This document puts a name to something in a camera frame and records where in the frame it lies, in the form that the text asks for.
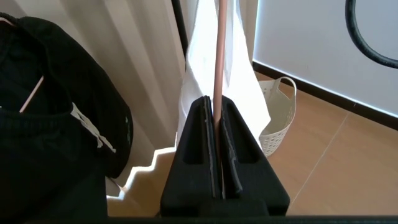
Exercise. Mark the white garment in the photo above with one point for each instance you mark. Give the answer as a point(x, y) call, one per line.
point(199, 62)

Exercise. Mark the black clothes rack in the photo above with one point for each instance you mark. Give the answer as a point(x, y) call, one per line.
point(179, 28)

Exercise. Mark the beige curtain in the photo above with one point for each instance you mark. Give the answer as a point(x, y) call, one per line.
point(124, 62)

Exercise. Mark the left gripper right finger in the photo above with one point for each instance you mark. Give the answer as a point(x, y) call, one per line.
point(264, 186)

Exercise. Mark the white laundry basket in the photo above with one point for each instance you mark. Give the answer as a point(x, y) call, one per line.
point(280, 118)

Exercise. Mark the black shorts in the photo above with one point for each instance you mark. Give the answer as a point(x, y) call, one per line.
point(46, 155)

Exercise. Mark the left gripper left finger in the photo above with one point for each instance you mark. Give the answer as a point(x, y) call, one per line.
point(183, 186)

